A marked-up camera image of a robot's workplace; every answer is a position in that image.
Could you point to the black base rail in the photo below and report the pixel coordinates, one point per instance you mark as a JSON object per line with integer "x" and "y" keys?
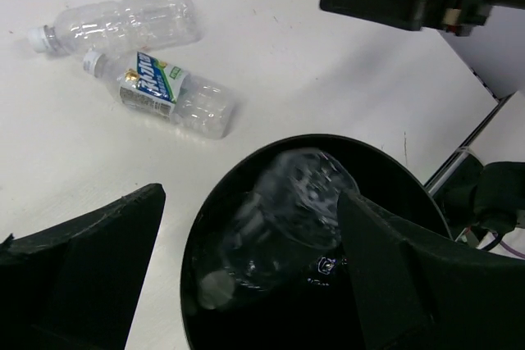
{"x": 463, "y": 158}

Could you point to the black cylindrical bin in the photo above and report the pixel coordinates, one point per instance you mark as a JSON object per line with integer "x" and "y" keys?
{"x": 315, "y": 309}

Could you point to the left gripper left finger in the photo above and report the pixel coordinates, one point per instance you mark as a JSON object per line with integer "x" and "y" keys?
{"x": 76, "y": 285}

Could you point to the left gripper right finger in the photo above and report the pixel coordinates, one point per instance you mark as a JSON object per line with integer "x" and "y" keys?
{"x": 415, "y": 289}

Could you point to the labelled clear plastic bottle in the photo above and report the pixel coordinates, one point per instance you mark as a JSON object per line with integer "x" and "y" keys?
{"x": 146, "y": 83}

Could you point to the large clear plastic bottle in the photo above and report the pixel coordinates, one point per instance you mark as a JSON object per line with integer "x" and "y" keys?
{"x": 115, "y": 27}

